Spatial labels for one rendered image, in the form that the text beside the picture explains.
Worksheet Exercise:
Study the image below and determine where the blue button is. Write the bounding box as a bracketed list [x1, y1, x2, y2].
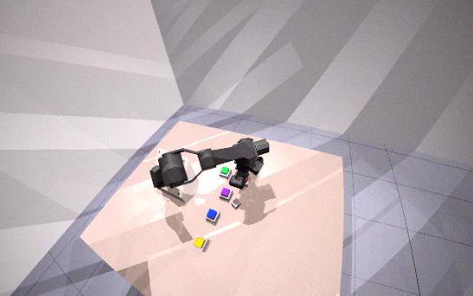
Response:
[205, 207, 221, 223]

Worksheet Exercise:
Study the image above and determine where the purple button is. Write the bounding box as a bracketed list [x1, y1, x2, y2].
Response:
[219, 187, 233, 201]

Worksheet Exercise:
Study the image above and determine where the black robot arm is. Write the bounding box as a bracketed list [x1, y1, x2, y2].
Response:
[150, 138, 271, 189]

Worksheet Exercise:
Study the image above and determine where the yellow button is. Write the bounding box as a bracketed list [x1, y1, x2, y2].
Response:
[191, 235, 209, 253]

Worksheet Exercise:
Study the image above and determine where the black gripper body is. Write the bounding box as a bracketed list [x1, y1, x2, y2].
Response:
[228, 161, 250, 189]

